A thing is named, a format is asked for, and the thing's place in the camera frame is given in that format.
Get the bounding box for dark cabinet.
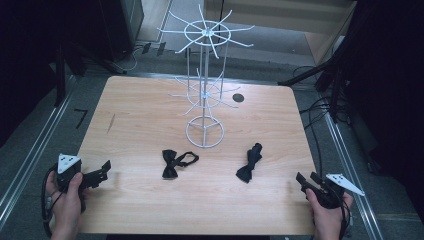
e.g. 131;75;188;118
98;0;145;63

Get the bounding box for white floor cable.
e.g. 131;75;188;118
123;45;145;73

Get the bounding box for person's right hand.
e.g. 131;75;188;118
305;188;354;240

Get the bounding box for black floor cables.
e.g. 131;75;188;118
292;64;352;169

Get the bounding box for black bow tie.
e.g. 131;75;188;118
235;142;264;185

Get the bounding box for white wire display rack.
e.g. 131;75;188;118
156;3;256;150

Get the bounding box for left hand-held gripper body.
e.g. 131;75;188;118
55;153;88;194

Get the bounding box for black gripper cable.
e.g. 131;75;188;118
336;191;354;240
40;162;65;240

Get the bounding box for metal floor rail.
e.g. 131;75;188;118
320;108;385;240
0;74;78;232

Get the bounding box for black tripod stand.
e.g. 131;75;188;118
277;31;356;125
53;36;128;108

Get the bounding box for person's left hand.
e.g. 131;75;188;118
44;171;85;240

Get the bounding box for black bow tie looped strap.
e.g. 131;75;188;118
161;149;200;180

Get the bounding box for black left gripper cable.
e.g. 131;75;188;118
40;162;65;240

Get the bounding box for light wooden cabinet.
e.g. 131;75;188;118
203;0;358;67

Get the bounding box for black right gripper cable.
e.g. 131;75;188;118
336;191;354;240

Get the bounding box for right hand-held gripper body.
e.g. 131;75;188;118
309;172;366;210

